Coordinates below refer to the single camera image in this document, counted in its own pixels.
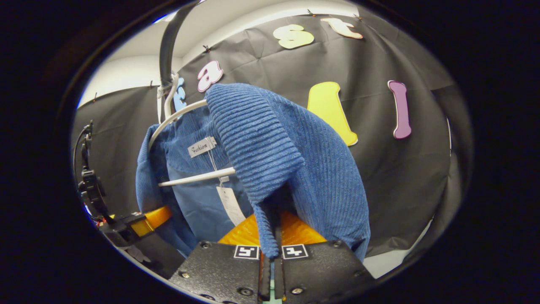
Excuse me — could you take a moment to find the blue corduroy shirt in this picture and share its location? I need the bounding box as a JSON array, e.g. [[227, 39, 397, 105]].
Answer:
[[135, 82, 372, 261]]

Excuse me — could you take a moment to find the black clothes rack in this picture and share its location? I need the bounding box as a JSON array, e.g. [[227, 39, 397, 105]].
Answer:
[[158, 0, 200, 90]]

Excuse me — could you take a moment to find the black backdrop cloth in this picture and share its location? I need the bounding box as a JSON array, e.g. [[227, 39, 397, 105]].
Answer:
[[72, 11, 471, 258]]

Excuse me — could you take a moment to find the large white clothes hanger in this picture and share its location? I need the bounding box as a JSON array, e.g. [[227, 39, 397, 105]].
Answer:
[[148, 74, 237, 188]]

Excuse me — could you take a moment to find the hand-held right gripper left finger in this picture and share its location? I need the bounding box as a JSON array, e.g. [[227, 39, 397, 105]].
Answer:
[[169, 213, 271, 303]]

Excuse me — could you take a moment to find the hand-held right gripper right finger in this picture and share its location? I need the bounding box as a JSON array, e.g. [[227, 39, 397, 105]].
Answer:
[[273, 210, 376, 303]]

